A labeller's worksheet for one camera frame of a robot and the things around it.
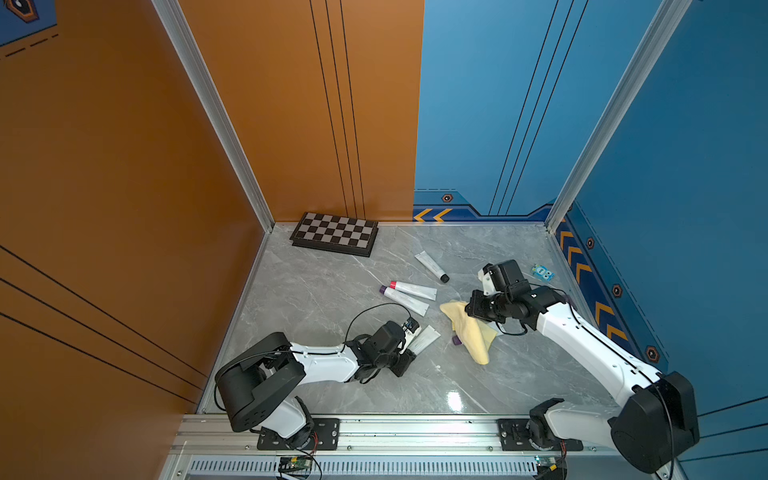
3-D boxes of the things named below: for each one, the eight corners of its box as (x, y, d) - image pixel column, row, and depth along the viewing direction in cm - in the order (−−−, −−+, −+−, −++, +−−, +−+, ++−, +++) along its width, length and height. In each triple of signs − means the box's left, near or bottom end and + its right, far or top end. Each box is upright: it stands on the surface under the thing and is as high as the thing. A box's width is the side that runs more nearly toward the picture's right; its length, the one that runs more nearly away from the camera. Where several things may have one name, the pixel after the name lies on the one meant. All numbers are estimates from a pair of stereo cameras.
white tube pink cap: (389, 289, 103) (389, 285, 101) (392, 281, 105) (392, 277, 103) (435, 301, 100) (436, 297, 98) (437, 292, 102) (438, 289, 100)
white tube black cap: (444, 283, 105) (445, 279, 103) (416, 258, 112) (416, 254, 110) (450, 279, 106) (451, 275, 104) (422, 254, 113) (423, 250, 111)
